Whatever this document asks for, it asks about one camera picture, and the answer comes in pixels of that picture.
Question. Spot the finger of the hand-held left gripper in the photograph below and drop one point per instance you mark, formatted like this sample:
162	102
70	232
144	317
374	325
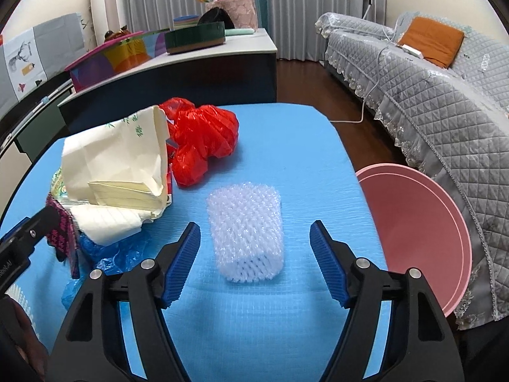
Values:
37	223

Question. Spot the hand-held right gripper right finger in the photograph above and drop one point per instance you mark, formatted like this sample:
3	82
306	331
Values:
328	263

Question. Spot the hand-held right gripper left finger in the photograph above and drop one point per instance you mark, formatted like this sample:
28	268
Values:
183	263

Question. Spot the dark pink patterned packet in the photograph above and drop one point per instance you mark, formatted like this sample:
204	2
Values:
63	227

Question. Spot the white foam net sleeve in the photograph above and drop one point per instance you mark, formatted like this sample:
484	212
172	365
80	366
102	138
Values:
246	230

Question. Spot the pink plastic basin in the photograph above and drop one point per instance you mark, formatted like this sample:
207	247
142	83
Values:
413	230

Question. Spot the red plastic bag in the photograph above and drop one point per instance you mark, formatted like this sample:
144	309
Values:
202	135

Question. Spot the person's left hand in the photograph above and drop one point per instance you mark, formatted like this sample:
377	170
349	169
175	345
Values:
18	334

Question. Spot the white patterned cloth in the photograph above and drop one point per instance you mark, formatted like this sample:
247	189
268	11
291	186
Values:
18	293

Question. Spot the blue plastic bag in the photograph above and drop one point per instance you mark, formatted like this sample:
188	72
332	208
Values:
103	255

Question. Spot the television cabinet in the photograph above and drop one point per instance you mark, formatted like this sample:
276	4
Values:
35	127

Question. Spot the cream paper bag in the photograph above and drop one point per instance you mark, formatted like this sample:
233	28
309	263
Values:
115	155

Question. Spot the blue table mat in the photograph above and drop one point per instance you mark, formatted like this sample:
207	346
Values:
286	159

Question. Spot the white rod with blue knob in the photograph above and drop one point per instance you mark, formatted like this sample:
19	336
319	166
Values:
41	102

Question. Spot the grey covered television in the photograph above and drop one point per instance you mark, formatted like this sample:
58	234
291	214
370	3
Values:
39	51

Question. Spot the grey quilted sofa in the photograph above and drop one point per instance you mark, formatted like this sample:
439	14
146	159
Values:
437	119

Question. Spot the colourful box with pink lid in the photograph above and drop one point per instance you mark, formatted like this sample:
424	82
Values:
119	57

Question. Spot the white top coffee table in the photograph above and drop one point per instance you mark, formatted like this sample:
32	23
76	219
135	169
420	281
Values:
222	75

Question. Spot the dark green round bowl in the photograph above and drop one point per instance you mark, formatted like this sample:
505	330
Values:
195	39

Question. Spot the white power strip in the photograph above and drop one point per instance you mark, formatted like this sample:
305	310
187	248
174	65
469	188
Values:
411	51

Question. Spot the light green tray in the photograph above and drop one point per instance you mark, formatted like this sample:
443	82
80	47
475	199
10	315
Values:
238	31

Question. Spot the stack of coloured bowls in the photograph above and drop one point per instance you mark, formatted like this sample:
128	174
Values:
185	22

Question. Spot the orange cushion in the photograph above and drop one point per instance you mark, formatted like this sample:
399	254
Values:
431	39

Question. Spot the black hat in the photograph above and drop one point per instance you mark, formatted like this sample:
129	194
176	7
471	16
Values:
214	18

